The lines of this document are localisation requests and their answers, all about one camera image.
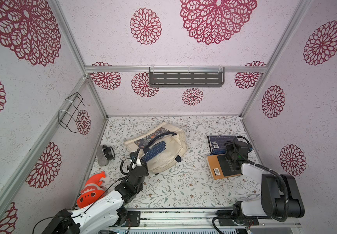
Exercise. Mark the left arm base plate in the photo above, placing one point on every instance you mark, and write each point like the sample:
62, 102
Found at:
131, 219

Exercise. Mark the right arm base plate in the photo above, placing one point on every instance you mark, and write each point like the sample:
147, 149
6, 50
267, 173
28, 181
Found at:
235, 218

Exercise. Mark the blue book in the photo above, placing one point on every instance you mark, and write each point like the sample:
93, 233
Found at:
223, 144

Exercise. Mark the cream canvas tote bag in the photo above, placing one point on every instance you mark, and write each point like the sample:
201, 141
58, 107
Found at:
176, 146

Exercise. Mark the red toy figure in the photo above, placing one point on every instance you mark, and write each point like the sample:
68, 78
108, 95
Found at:
94, 189

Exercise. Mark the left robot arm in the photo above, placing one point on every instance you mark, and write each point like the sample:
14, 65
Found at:
106, 211

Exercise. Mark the aluminium rail frame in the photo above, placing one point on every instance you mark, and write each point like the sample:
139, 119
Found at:
202, 218

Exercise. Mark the grey slotted wall shelf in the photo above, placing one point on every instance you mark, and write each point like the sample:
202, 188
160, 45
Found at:
186, 79

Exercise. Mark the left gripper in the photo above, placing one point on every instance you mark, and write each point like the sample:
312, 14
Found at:
143, 164

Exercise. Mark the black wire wall rack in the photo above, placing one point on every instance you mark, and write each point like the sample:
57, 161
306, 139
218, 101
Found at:
68, 114

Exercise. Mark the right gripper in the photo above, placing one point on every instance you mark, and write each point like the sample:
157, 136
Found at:
234, 150

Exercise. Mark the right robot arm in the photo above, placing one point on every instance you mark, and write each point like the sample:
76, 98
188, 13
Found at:
280, 196

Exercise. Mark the stack of blue books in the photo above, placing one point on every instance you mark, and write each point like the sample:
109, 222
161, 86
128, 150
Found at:
154, 151

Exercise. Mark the black orange spine book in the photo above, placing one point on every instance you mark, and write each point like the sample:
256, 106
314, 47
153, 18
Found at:
221, 167

